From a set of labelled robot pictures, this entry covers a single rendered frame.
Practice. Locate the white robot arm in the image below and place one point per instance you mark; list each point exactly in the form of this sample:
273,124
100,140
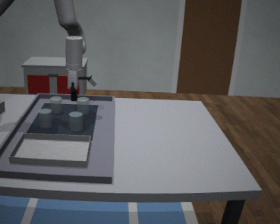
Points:
74,42

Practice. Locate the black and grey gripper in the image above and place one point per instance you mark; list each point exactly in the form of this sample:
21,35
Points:
73,83

